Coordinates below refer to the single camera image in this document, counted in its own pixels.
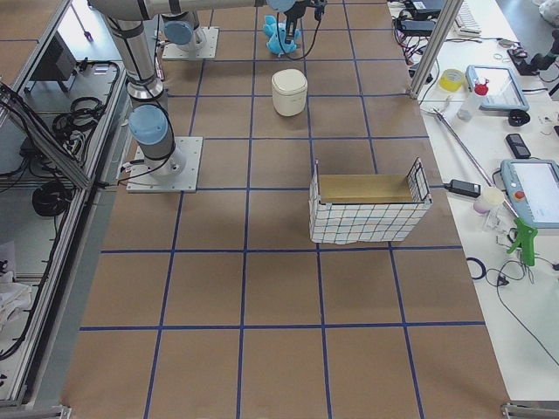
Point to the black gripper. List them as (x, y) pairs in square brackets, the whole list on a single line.
[(293, 14)]

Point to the white trash can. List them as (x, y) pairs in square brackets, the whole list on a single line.
[(289, 89)]

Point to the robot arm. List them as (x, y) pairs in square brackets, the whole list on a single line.
[(149, 120), (184, 30)]

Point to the blue teddy bear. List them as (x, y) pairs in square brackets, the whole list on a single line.
[(272, 28)]

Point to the yellow tape roll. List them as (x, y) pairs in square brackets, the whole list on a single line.
[(451, 80)]

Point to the long metal rod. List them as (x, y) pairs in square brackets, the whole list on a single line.
[(442, 119)]

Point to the red-capped plastic bottle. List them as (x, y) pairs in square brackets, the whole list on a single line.
[(472, 103)]

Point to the teach pendant far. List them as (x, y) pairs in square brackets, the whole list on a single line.
[(504, 91)]

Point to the teach pendant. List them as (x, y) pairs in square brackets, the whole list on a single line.
[(504, 91), (532, 190)]

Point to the black power adapter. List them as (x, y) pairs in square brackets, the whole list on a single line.
[(463, 188)]

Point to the black remote control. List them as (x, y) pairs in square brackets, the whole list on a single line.
[(518, 147)]

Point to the white paper cup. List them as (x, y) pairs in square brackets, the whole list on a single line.
[(489, 199)]

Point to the teach pendant near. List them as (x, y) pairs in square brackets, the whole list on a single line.
[(532, 190)]

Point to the green plastic gun tool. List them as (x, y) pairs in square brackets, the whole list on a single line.
[(525, 241)]

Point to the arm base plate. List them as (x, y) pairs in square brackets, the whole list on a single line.
[(208, 51), (178, 173)]

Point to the aluminium frame post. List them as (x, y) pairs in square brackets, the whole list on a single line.
[(438, 37)]

